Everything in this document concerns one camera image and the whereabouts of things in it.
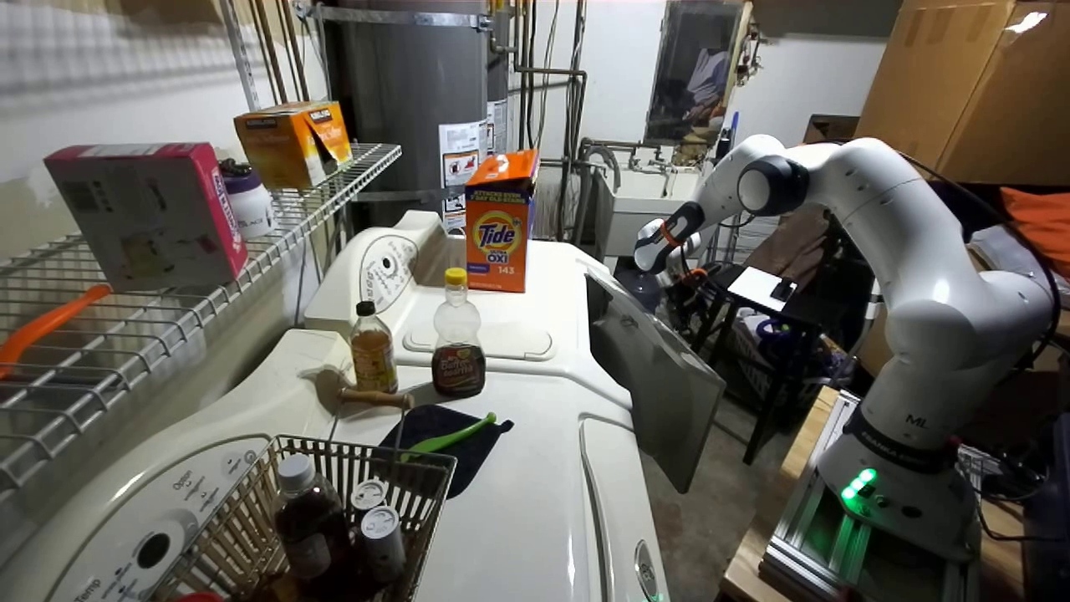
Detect white washing machine door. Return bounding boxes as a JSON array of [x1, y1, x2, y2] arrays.
[[587, 277, 726, 491]]

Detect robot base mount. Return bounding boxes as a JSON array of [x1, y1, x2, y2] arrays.
[[763, 434, 980, 602]]

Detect dark cloth with green brush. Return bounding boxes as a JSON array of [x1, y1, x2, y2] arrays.
[[381, 405, 511, 497]]

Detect amber bottle black cap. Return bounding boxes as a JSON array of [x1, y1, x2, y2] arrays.
[[351, 300, 397, 396]]

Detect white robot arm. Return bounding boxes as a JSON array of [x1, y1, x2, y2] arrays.
[[631, 135, 1055, 472]]

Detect white wire wall shelf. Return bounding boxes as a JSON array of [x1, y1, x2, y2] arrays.
[[0, 145, 402, 497]]

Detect blue Tide detergent box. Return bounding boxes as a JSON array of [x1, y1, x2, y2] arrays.
[[465, 152, 539, 295]]

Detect white jar on shelf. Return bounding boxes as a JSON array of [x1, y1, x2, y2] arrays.
[[220, 162, 278, 242]]

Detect white front-load washing machine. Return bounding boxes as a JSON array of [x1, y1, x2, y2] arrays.
[[305, 212, 631, 429]]

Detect cardboard boxes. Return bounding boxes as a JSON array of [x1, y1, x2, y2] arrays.
[[858, 0, 1070, 186]]

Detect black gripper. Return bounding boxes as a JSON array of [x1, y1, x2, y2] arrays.
[[631, 202, 706, 271]]

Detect pink box on shelf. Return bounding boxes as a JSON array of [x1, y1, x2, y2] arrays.
[[44, 145, 249, 292]]

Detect orange box on shelf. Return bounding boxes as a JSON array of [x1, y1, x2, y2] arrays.
[[236, 99, 355, 191]]

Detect dark syrup bottle yellow cap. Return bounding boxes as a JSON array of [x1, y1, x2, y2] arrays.
[[432, 269, 485, 398]]

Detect grey water heater tank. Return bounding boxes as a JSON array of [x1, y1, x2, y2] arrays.
[[316, 0, 488, 202]]

